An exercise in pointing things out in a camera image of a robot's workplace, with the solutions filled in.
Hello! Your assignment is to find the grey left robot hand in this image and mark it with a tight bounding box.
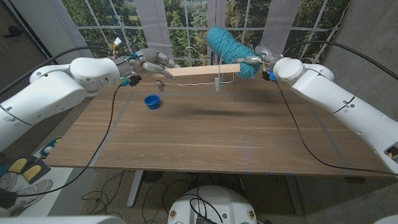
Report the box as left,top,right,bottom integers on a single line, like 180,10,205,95
136,48,180,80

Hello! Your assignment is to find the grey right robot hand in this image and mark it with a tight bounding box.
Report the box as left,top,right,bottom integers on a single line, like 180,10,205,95
231,45,282,66

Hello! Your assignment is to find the teal yarn skein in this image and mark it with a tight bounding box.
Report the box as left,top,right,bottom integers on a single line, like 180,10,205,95
205,25,261,91

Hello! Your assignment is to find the wooden hanger bar with clips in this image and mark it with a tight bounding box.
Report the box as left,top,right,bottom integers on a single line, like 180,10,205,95
154,45,242,93

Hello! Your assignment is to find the small blue cup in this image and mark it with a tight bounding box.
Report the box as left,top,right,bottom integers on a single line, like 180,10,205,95
144,94,160,110

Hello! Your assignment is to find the printed window backdrop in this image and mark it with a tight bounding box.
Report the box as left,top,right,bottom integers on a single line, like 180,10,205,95
60,0,352,72

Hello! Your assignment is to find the black round floor fixture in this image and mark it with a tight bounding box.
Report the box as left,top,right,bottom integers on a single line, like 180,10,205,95
142,170,165,184

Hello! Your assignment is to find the teal and white floor device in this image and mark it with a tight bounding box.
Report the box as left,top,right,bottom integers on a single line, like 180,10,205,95
39,136,62,159

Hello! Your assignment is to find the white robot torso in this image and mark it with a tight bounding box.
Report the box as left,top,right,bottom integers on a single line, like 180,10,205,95
167,185,257,224

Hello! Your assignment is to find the yellow and black foot pedal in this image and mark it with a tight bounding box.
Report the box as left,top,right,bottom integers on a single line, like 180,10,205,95
21,160,52,185
7,155,32,174

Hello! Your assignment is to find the grey sneaker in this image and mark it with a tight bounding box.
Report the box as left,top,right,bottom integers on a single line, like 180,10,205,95
0,172,19,191
7,179,53,216

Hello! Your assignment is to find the white robot chest edge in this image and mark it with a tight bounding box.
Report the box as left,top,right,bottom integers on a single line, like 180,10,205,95
0,215,125,224

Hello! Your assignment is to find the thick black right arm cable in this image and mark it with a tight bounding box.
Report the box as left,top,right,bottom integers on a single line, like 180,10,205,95
281,40,398,82

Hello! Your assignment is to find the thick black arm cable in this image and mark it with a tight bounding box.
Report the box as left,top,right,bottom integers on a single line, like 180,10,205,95
281,40,398,82
0,45,114,96

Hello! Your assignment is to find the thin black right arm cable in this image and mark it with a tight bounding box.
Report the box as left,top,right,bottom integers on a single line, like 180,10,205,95
262,71,398,177

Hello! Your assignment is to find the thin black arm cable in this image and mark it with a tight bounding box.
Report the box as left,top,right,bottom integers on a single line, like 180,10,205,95
262,71,398,177
15,82,139,197

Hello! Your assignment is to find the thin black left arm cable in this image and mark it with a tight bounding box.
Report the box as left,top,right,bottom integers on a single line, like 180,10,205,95
15,82,139,197

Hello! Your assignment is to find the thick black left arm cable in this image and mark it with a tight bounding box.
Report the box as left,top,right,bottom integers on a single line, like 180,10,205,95
0,45,114,96

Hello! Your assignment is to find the black floor cable tangle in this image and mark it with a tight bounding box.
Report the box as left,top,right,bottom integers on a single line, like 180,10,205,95
80,170,200,224

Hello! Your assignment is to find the black torso cable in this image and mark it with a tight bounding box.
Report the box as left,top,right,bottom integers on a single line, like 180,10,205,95
186,194,224,224

